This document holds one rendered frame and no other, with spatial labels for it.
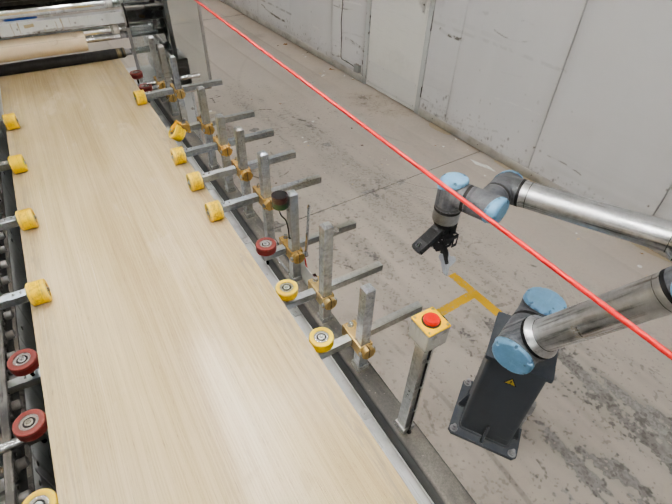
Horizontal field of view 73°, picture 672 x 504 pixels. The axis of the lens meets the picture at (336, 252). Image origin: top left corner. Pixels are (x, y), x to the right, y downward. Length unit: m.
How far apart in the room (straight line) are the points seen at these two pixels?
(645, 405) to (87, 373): 2.53
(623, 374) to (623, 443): 0.42
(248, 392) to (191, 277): 0.53
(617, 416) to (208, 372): 2.05
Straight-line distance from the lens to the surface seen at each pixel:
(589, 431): 2.67
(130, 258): 1.88
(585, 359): 2.93
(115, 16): 3.68
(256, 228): 2.21
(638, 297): 1.45
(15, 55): 3.70
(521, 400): 2.12
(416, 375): 1.30
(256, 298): 1.61
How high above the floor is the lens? 2.08
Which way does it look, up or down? 42 degrees down
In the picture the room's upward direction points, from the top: 2 degrees clockwise
